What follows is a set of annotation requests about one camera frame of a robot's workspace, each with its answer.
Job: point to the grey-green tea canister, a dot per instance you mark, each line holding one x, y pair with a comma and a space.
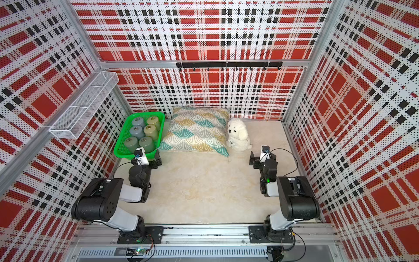
131, 143
147, 144

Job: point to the black hook rail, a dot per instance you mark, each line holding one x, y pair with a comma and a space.
195, 65

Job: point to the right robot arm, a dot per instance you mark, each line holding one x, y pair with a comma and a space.
297, 201

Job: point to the fan-pattern cushion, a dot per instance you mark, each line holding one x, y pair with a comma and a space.
195, 129

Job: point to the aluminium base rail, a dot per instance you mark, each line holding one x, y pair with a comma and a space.
190, 235

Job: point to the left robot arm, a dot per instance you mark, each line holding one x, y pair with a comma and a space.
99, 201

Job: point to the blue-grey tea canister back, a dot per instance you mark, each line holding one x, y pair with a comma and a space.
138, 121

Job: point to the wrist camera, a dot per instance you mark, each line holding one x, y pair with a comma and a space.
265, 154
140, 156

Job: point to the blue-grey tea canister middle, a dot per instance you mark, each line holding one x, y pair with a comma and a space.
137, 131

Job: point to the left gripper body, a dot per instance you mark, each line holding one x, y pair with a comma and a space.
153, 165

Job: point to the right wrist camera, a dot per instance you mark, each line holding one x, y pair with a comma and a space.
265, 154

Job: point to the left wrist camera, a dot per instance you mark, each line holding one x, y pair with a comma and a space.
140, 156

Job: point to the white plush dog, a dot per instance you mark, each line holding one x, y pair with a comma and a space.
238, 137

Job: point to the green plastic perforated basket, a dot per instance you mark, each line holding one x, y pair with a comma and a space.
121, 151

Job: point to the beige tea canister back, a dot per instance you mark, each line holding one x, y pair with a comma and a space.
154, 121

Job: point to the white wire mesh shelf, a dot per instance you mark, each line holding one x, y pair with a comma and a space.
75, 118

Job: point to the beige tea canister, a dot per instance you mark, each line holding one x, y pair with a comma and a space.
154, 121
151, 131

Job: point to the blue-grey tea canister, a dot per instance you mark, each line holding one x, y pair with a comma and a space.
138, 121
137, 131

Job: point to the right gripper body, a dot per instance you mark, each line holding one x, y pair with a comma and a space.
257, 164

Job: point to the green circuit board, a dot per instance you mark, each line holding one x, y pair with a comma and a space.
130, 252

